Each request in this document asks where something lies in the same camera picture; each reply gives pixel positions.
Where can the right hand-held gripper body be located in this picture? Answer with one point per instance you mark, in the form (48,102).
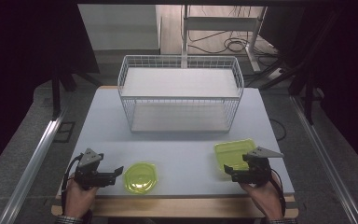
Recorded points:
(256,169)

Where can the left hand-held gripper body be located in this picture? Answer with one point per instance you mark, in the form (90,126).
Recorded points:
(88,169)

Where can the rectangular green plastic container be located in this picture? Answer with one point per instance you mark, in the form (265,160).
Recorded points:
(230,155)

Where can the round green plastic container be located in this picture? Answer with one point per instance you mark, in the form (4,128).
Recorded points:
(140,178)

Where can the person's right hand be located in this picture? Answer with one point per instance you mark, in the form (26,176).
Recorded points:
(264,199)

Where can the person's left hand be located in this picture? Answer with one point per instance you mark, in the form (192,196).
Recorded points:
(79,199)

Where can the person's left sleeve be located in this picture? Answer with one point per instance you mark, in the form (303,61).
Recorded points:
(68,220)

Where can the person's sleeve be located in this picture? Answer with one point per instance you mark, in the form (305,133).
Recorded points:
(68,220)
(281,221)

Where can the person's right sleeve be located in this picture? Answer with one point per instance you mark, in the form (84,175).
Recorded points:
(281,221)

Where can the black metal stand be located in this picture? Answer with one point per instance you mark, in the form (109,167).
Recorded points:
(56,93)
(307,93)

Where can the white cabinet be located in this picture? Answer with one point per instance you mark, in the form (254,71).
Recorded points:
(118,28)

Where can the black floor bracket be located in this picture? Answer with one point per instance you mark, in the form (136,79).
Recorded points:
(65,132)

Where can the aluminium rail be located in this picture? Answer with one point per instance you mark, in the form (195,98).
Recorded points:
(31,168)
(323,155)

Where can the white metal desk frame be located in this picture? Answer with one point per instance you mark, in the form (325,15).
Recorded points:
(222,23)

